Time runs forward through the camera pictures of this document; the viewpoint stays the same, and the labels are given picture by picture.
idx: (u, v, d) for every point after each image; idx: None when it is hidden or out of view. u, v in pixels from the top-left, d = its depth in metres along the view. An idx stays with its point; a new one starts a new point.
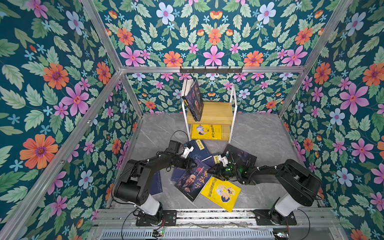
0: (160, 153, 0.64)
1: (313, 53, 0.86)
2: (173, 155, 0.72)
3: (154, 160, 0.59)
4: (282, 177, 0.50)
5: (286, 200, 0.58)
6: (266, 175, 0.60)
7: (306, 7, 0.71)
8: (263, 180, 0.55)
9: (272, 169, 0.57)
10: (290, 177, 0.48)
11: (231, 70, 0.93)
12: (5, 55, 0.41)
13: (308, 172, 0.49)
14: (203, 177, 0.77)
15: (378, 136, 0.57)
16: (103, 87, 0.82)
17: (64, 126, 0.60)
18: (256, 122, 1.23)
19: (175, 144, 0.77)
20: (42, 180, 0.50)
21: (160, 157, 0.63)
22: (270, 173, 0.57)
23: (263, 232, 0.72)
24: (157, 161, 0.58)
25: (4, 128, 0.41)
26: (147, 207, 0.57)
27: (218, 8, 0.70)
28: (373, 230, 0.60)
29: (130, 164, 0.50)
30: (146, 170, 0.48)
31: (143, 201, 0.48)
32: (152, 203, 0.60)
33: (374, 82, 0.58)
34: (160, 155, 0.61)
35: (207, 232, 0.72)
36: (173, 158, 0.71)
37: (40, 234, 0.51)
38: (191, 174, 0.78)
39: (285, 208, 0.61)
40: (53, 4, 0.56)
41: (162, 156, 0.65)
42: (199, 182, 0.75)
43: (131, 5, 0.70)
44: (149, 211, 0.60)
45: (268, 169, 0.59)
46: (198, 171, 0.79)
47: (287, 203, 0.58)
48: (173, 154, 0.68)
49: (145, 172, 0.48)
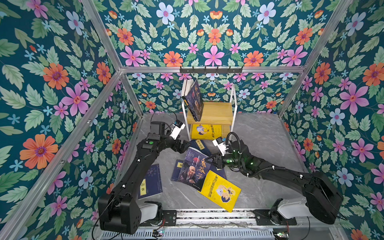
0: (139, 156, 0.53)
1: (313, 53, 0.86)
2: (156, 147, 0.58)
3: (134, 181, 0.46)
4: (312, 194, 0.43)
5: (294, 207, 0.56)
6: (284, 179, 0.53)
7: (306, 7, 0.71)
8: (275, 180, 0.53)
9: (297, 176, 0.49)
10: (321, 194, 0.42)
11: (231, 70, 0.93)
12: (5, 55, 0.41)
13: (335, 190, 0.44)
14: (201, 167, 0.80)
15: (378, 136, 0.57)
16: (103, 87, 0.82)
17: (64, 126, 0.60)
18: (256, 122, 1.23)
19: (157, 126, 0.61)
20: (42, 180, 0.50)
21: (140, 168, 0.50)
22: (292, 180, 0.50)
23: (263, 232, 0.72)
24: (136, 183, 0.46)
25: (5, 128, 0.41)
26: (145, 215, 0.56)
27: (218, 8, 0.70)
28: (373, 230, 0.60)
29: (105, 196, 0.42)
30: (123, 204, 0.40)
31: (135, 229, 0.44)
32: (150, 209, 0.60)
33: (374, 82, 0.58)
34: (140, 162, 0.51)
35: (207, 232, 0.72)
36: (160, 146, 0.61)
37: (40, 234, 0.51)
38: (190, 166, 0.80)
39: (288, 212, 0.61)
40: (53, 4, 0.56)
41: (144, 163, 0.51)
42: (201, 173, 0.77)
43: (131, 5, 0.70)
44: (148, 217, 0.59)
45: (290, 174, 0.51)
46: (196, 162, 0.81)
47: (294, 209, 0.57)
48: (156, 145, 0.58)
49: (124, 207, 0.39)
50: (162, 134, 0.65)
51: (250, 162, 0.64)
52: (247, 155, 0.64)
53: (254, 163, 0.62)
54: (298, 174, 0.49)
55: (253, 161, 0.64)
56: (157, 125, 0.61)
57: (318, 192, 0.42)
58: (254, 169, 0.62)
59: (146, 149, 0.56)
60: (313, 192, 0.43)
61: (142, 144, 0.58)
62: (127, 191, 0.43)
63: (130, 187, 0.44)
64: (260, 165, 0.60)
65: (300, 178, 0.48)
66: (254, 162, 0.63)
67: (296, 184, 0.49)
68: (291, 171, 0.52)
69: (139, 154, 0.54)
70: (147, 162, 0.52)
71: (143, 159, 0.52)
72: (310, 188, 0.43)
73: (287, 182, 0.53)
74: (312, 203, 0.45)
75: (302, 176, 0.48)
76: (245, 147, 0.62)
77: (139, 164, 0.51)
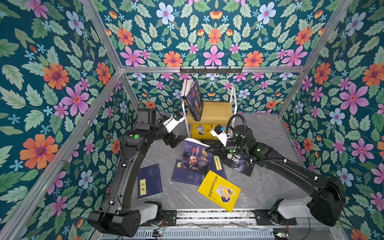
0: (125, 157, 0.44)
1: (313, 53, 0.86)
2: (142, 143, 0.47)
3: (123, 193, 0.40)
4: (327, 200, 0.40)
5: (295, 207, 0.56)
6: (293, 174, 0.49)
7: (306, 7, 0.71)
8: (282, 173, 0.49)
9: (310, 176, 0.45)
10: (334, 200, 0.39)
11: (231, 70, 0.93)
12: (5, 55, 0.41)
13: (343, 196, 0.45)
14: (202, 155, 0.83)
15: (378, 136, 0.57)
16: (103, 87, 0.82)
17: (64, 126, 0.60)
18: (256, 123, 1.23)
19: (145, 114, 0.50)
20: (42, 180, 0.50)
21: (127, 174, 0.42)
22: (304, 180, 0.46)
23: (263, 232, 0.72)
24: (126, 195, 0.41)
25: (5, 128, 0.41)
26: (145, 216, 0.56)
27: (218, 8, 0.70)
28: (373, 230, 0.60)
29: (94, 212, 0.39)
30: (115, 222, 0.37)
31: (135, 230, 0.44)
32: (149, 210, 0.60)
33: (374, 82, 0.58)
34: (127, 166, 0.43)
35: (207, 232, 0.72)
36: (147, 137, 0.48)
37: (40, 234, 0.51)
38: (191, 156, 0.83)
39: (289, 212, 0.61)
40: (53, 4, 0.56)
41: (131, 167, 0.43)
42: (203, 161, 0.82)
43: (131, 5, 0.70)
44: (148, 218, 0.59)
45: (303, 173, 0.46)
46: (196, 151, 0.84)
47: (295, 210, 0.57)
48: (142, 139, 0.46)
49: (117, 224, 0.37)
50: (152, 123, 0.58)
51: (256, 149, 0.57)
52: (251, 141, 0.58)
53: (261, 150, 0.56)
54: (312, 175, 0.45)
55: (260, 147, 0.57)
56: (145, 112, 0.50)
57: (332, 198, 0.39)
58: (260, 156, 0.56)
59: (132, 146, 0.45)
60: (326, 197, 0.40)
61: (127, 140, 0.46)
62: (117, 207, 0.38)
63: (119, 202, 0.39)
64: (268, 154, 0.54)
65: (315, 180, 0.44)
66: (261, 149, 0.56)
67: (310, 184, 0.45)
68: (303, 168, 0.47)
69: (124, 155, 0.44)
70: (134, 164, 0.44)
71: (130, 162, 0.43)
72: (323, 192, 0.41)
73: (295, 179, 0.49)
74: (320, 206, 0.43)
75: (316, 178, 0.44)
76: (249, 131, 0.57)
77: (125, 168, 0.42)
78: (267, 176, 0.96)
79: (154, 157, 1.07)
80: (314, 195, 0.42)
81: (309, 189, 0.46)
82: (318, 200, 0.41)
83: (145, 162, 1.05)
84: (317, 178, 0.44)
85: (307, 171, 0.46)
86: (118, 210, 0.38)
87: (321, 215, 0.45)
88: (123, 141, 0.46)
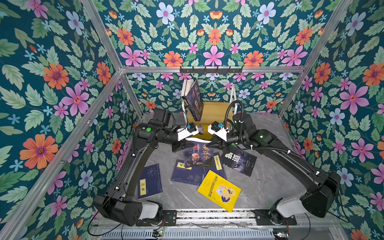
0: (134, 147, 0.46)
1: (313, 53, 0.86)
2: (153, 136, 0.48)
3: (128, 181, 0.42)
4: (325, 195, 0.40)
5: (292, 204, 0.57)
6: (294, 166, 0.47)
7: (306, 7, 0.71)
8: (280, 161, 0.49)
9: (312, 171, 0.44)
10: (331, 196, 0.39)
11: (231, 70, 0.93)
12: (5, 55, 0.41)
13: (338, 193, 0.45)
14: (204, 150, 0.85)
15: (378, 136, 0.57)
16: (103, 87, 0.82)
17: (64, 126, 0.60)
18: (256, 123, 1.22)
19: (161, 113, 0.54)
20: (42, 180, 0.50)
21: (135, 164, 0.44)
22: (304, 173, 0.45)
23: (263, 232, 0.72)
24: (131, 183, 0.42)
25: (4, 128, 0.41)
26: (145, 213, 0.56)
27: (218, 8, 0.70)
28: (373, 230, 0.60)
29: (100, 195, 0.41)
30: (118, 208, 0.38)
31: (134, 220, 0.44)
32: (150, 208, 0.60)
33: (374, 82, 0.58)
34: (136, 156, 0.45)
35: (207, 232, 0.72)
36: (158, 132, 0.50)
37: (40, 234, 0.51)
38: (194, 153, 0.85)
39: (287, 209, 0.61)
40: (53, 4, 0.56)
41: (139, 158, 0.45)
42: (205, 158, 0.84)
43: (131, 5, 0.70)
44: (147, 216, 0.59)
45: (305, 166, 0.45)
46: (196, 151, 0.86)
47: (292, 206, 0.57)
48: (153, 133, 0.48)
49: (119, 210, 0.38)
50: (164, 122, 0.56)
51: (259, 135, 0.52)
52: (251, 127, 0.55)
53: (264, 137, 0.52)
54: (314, 170, 0.43)
55: (263, 134, 0.53)
56: (161, 111, 0.54)
57: (330, 194, 0.39)
58: (262, 143, 0.52)
59: (142, 139, 0.47)
60: (325, 193, 0.40)
61: (139, 132, 0.48)
62: (121, 193, 0.40)
63: (124, 189, 0.40)
64: (271, 142, 0.50)
65: (316, 174, 0.43)
66: (264, 135, 0.52)
67: (310, 178, 0.44)
68: (306, 162, 0.45)
69: (134, 146, 0.46)
70: (143, 155, 0.46)
71: (139, 153, 0.45)
72: (323, 188, 0.40)
73: (291, 168, 0.48)
74: (314, 199, 0.44)
75: (318, 173, 0.43)
76: (247, 118, 0.55)
77: (134, 158, 0.44)
78: (267, 176, 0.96)
79: (154, 157, 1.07)
80: (311, 188, 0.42)
81: (308, 182, 0.45)
82: (315, 194, 0.42)
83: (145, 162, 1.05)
84: (319, 173, 0.43)
85: (310, 166, 0.44)
86: (122, 196, 0.40)
87: (312, 206, 0.46)
88: (134, 132, 0.48)
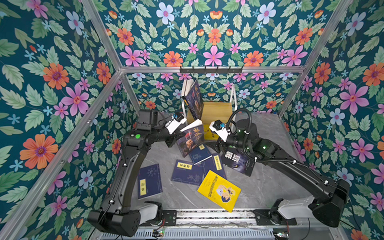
0: (125, 157, 0.44)
1: (313, 53, 0.86)
2: (143, 142, 0.46)
3: (123, 193, 0.40)
4: (338, 205, 0.38)
5: (299, 210, 0.55)
6: (302, 176, 0.46)
7: (306, 7, 0.71)
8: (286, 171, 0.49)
9: (320, 180, 0.43)
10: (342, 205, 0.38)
11: (231, 70, 0.93)
12: (5, 55, 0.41)
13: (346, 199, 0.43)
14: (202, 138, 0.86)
15: (378, 136, 0.57)
16: (103, 87, 0.82)
17: (64, 126, 0.60)
18: (256, 123, 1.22)
19: (147, 115, 0.50)
20: (42, 180, 0.50)
21: (128, 173, 0.42)
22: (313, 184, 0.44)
23: (263, 232, 0.72)
24: (126, 194, 0.41)
25: (4, 128, 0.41)
26: (145, 216, 0.56)
27: (218, 8, 0.70)
28: (373, 230, 0.60)
29: (94, 210, 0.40)
30: (115, 221, 0.37)
31: (134, 230, 0.44)
32: (149, 210, 0.59)
33: (374, 82, 0.58)
34: (128, 165, 0.43)
35: (207, 232, 0.72)
36: (148, 137, 0.48)
37: (40, 234, 0.51)
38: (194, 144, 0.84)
39: (289, 212, 0.60)
40: (53, 4, 0.56)
41: (132, 167, 0.43)
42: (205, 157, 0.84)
43: (131, 5, 0.70)
44: (148, 217, 0.59)
45: (313, 176, 0.43)
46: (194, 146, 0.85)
47: (296, 210, 0.56)
48: (143, 139, 0.46)
49: (116, 223, 0.37)
50: (153, 124, 0.54)
51: (262, 146, 0.51)
52: (254, 137, 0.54)
53: (267, 148, 0.50)
54: (322, 179, 0.43)
55: (266, 144, 0.51)
56: (147, 113, 0.50)
57: (342, 203, 0.38)
58: (266, 155, 0.52)
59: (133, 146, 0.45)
60: (337, 203, 0.38)
61: (128, 139, 0.46)
62: (117, 206, 0.38)
63: (120, 201, 0.39)
64: (275, 152, 0.49)
65: (325, 184, 0.42)
66: (267, 146, 0.51)
67: (320, 188, 0.42)
68: (313, 171, 0.44)
69: (125, 155, 0.44)
70: (135, 163, 0.44)
71: (130, 161, 0.43)
72: (335, 198, 0.39)
73: (300, 178, 0.47)
74: (327, 209, 0.42)
75: (326, 182, 0.42)
76: (253, 128, 0.52)
77: (126, 168, 0.43)
78: (266, 176, 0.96)
79: (154, 157, 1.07)
80: (322, 198, 0.43)
81: (318, 193, 0.44)
82: (326, 205, 0.41)
83: (145, 162, 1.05)
84: (328, 182, 0.42)
85: (318, 175, 0.43)
86: (117, 209, 0.38)
87: (324, 216, 0.44)
88: (124, 140, 0.46)
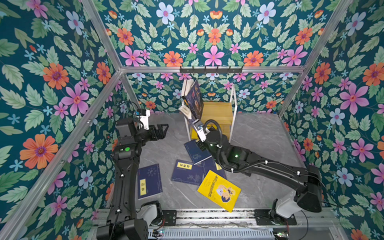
0: (120, 169, 0.46)
1: (313, 53, 0.86)
2: (135, 153, 0.51)
3: (128, 200, 0.42)
4: (314, 193, 0.40)
5: (294, 207, 0.55)
6: (275, 173, 0.48)
7: (306, 7, 0.71)
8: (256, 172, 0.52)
9: (293, 173, 0.44)
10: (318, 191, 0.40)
11: (231, 70, 0.93)
12: (5, 55, 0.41)
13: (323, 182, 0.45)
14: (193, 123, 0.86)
15: (378, 136, 0.58)
16: (103, 87, 0.82)
17: (64, 126, 0.60)
18: (256, 122, 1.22)
19: (126, 127, 0.52)
20: (42, 180, 0.50)
21: (128, 182, 0.44)
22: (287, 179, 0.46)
23: (263, 232, 0.72)
24: (131, 200, 0.43)
25: (4, 128, 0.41)
26: (149, 219, 0.57)
27: (218, 8, 0.70)
28: (373, 230, 0.60)
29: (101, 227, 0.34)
30: (128, 227, 0.37)
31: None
32: (151, 211, 0.61)
33: (374, 82, 0.58)
34: (126, 175, 0.45)
35: (207, 232, 0.72)
36: (138, 148, 0.54)
37: (40, 234, 0.51)
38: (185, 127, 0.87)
39: (285, 210, 0.61)
40: (53, 4, 0.56)
41: (129, 175, 0.46)
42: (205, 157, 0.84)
43: (131, 5, 0.70)
44: (151, 218, 0.60)
45: (285, 171, 0.45)
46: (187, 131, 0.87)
47: (287, 207, 0.58)
48: (134, 150, 0.51)
49: (130, 229, 0.37)
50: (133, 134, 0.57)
51: (235, 155, 0.51)
52: (227, 147, 0.52)
53: (239, 156, 0.51)
54: (295, 171, 0.44)
55: (238, 152, 0.52)
56: (125, 125, 0.51)
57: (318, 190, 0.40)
58: (240, 163, 0.53)
59: (125, 159, 0.48)
60: (313, 191, 0.40)
61: (118, 155, 0.49)
62: (125, 213, 0.39)
63: (127, 208, 0.40)
64: (247, 158, 0.50)
65: (297, 175, 0.44)
66: (239, 154, 0.51)
67: (295, 180, 0.44)
68: (284, 166, 0.46)
69: (119, 167, 0.46)
70: (132, 172, 0.47)
71: (127, 171, 0.46)
72: (310, 186, 0.41)
73: (279, 178, 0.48)
74: (306, 198, 0.44)
75: (299, 173, 0.44)
76: (224, 138, 0.50)
77: (124, 178, 0.45)
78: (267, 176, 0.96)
79: (154, 158, 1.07)
80: (300, 189, 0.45)
81: (296, 185, 0.45)
82: (306, 195, 0.43)
83: (145, 162, 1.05)
84: (300, 173, 0.44)
85: (289, 167, 0.46)
86: (127, 216, 0.39)
87: (309, 206, 0.46)
88: (114, 156, 0.48)
